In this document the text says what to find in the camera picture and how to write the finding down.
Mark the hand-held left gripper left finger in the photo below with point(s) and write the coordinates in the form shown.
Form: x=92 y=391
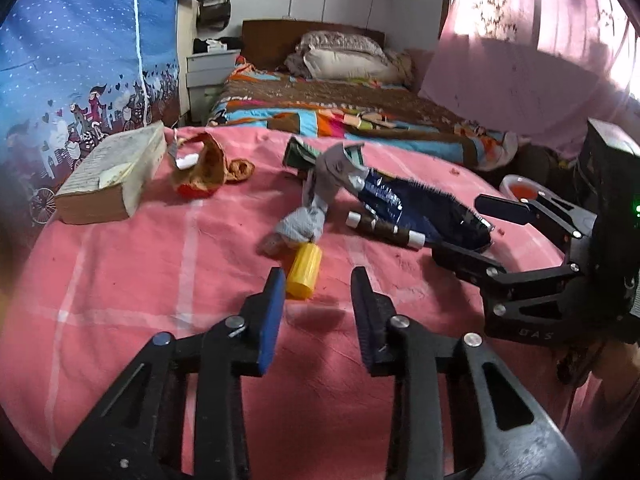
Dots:
x=270 y=320

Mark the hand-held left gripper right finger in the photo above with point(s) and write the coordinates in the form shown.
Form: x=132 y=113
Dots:
x=362 y=310

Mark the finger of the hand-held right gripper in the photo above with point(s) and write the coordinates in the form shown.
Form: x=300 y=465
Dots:
x=502 y=207
x=465 y=260

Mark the small yellow bottle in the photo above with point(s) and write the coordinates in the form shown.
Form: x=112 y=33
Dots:
x=302 y=272

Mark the dark blue snack packet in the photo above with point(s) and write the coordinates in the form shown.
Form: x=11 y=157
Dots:
x=425 y=205

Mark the white printed paper label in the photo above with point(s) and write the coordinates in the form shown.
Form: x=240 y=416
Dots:
x=187 y=161

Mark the thick worn book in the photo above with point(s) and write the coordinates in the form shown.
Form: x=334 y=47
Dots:
x=115 y=160

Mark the white bowl with red contents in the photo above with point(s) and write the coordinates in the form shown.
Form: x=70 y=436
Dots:
x=522 y=191

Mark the brown tube with white caps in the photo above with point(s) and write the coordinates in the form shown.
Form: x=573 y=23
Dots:
x=385 y=230

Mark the pink checked blanket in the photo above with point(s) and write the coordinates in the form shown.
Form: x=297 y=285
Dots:
x=150 y=270

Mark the grey knotted cloth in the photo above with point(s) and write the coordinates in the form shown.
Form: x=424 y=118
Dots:
x=320 y=185

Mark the pink curtain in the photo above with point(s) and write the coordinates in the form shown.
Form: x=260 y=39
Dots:
x=525 y=70

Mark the crumpled orange wrapper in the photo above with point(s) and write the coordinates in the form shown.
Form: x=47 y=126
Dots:
x=210 y=170

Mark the green striped packet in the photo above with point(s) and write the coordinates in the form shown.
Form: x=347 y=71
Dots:
x=299 y=155

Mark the colourful patchwork quilt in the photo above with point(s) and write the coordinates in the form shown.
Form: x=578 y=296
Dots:
x=350 y=100

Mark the cream pillow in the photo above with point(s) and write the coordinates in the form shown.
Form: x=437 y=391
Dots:
x=345 y=65

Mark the frilly grey pillow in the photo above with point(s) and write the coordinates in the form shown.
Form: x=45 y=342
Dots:
x=340 y=42

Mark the white nightstand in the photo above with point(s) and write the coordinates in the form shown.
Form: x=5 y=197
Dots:
x=207 y=75

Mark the black item on nightstand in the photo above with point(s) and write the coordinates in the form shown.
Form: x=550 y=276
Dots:
x=232 y=42

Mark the brown wooden headboard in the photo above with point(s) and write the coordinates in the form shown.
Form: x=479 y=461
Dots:
x=270 y=40

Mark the brown handbag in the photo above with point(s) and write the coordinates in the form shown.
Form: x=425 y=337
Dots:
x=215 y=10

